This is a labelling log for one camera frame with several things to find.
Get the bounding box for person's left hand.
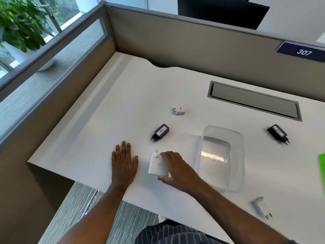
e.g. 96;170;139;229
111;141;139;187

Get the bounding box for person's right hand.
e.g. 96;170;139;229
157;151;203;195

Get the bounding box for large square white charger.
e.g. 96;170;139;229
148;149;170;177

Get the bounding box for clear plastic container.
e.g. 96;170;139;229
195;125;245;194

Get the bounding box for long black charger white label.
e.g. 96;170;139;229
150;123;170;143

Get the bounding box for white charger round pins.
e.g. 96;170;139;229
251;196;274;220

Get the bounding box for compact black charger white label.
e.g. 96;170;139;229
267;124;290;146

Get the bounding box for green lid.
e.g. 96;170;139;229
317;154;325;196

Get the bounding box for person's left forearm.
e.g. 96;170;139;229
58;184;130;244

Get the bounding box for person's right forearm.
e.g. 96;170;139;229
193;180;290;244

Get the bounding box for beige partition with glass window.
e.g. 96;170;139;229
0;1;118;244

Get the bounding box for beige desk partition panel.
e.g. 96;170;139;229
105;3;325;87

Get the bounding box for white plant pot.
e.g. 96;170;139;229
1;42;56;72

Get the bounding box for black monitor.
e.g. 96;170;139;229
177;0;270;30

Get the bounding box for blue desk number sign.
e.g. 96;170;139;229
275;41;325;63

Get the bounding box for green potted plant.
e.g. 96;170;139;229
0;0;55;53

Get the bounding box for grey desk cable hatch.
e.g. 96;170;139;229
207;80;303;122

